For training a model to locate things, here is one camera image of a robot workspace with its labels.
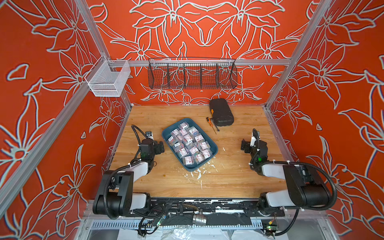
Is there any blue plastic storage tray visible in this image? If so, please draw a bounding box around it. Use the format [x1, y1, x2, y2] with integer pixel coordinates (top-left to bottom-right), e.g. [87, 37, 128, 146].
[162, 118, 219, 172]

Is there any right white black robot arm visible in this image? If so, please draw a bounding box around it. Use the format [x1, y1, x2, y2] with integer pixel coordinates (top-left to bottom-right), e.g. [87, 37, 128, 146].
[241, 129, 338, 216]

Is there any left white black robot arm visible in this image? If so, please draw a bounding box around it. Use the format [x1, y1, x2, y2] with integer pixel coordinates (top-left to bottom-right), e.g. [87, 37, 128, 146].
[92, 125, 165, 220]

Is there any paper clip box front left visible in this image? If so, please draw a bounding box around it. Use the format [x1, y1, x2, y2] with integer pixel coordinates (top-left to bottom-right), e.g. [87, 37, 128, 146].
[183, 156, 195, 166]

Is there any paper clip box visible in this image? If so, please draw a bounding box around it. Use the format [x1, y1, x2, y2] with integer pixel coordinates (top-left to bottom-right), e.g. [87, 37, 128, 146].
[183, 156, 195, 166]
[179, 122, 190, 130]
[202, 149, 212, 159]

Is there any paper clip box back left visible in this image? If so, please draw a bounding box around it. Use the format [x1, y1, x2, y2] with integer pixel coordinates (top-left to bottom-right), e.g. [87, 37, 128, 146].
[179, 122, 190, 130]

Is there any paper clip box front right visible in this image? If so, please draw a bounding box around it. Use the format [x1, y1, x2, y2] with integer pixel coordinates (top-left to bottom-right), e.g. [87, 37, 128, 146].
[202, 149, 212, 159]

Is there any black tool case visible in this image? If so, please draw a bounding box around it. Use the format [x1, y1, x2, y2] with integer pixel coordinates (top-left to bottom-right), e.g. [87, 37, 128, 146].
[209, 98, 235, 127]

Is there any orange handled screwdriver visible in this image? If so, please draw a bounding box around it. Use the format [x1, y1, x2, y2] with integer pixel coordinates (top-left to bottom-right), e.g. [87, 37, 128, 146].
[206, 117, 216, 134]

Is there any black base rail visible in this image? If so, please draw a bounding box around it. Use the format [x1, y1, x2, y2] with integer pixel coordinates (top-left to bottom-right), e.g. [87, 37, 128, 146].
[128, 198, 286, 229]

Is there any black wire wall basket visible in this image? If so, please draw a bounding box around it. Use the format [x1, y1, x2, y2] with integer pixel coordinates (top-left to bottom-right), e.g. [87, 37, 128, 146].
[148, 57, 238, 90]

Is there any white wire wall basket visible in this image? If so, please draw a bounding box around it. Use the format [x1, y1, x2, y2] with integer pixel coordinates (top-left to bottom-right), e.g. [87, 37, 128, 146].
[85, 55, 131, 97]

